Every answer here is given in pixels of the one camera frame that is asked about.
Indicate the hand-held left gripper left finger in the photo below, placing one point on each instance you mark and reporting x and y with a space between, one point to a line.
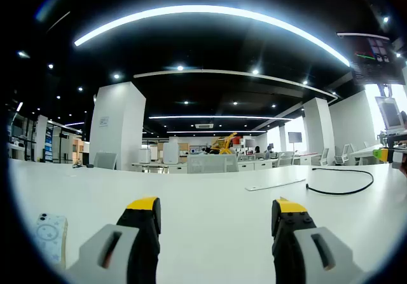
127 252

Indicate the grey chair back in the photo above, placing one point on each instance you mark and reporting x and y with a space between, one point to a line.
105 160

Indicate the straight ceiling light strip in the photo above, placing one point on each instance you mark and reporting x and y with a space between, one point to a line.
219 117

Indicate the white star-patterned smartphone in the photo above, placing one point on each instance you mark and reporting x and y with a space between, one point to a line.
51 239

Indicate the curved ceiling light strip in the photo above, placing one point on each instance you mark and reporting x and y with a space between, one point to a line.
206 9

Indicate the ceiling air vent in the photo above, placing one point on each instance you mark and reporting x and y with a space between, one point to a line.
204 126

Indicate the white desk USB port strip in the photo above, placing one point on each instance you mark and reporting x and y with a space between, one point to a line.
273 185

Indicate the display on floor stand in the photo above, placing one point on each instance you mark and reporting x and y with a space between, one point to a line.
294 137

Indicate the white mesh chair back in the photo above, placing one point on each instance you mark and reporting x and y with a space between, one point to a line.
211 164

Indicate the white office chair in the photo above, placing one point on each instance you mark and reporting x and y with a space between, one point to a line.
323 156
341 154

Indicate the hanging dark monitor screen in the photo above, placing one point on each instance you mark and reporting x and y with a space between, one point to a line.
372 58

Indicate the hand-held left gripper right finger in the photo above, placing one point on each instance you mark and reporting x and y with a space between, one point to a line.
295 252

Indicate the tall white appliance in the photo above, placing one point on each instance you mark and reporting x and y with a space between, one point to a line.
170 152

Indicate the small white appliance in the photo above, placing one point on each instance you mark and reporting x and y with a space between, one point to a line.
144 156

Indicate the person's right hand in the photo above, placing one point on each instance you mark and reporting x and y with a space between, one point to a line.
404 170

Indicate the white desk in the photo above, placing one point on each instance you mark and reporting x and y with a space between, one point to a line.
206 217

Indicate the blue standing banner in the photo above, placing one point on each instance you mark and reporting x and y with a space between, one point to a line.
48 145

